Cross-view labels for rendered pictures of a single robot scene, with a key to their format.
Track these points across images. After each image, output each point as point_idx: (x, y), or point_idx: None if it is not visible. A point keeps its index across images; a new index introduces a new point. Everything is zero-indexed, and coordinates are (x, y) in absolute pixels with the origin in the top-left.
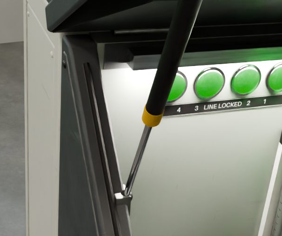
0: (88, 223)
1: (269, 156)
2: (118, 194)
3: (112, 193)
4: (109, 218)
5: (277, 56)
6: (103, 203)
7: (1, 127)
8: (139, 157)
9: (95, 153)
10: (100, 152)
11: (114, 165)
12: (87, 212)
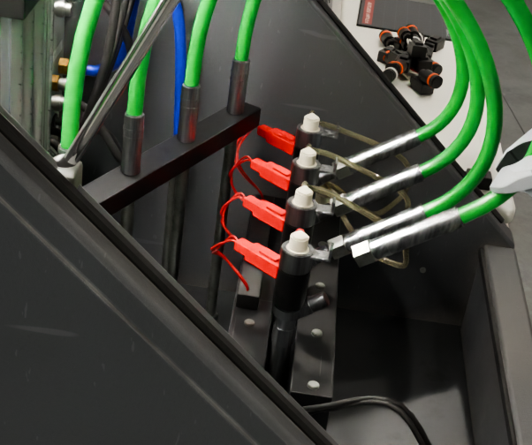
0: (3, 282)
1: None
2: (60, 169)
3: (59, 171)
4: (87, 223)
5: None
6: (60, 201)
7: None
8: (158, 33)
9: None
10: None
11: (9, 119)
12: None
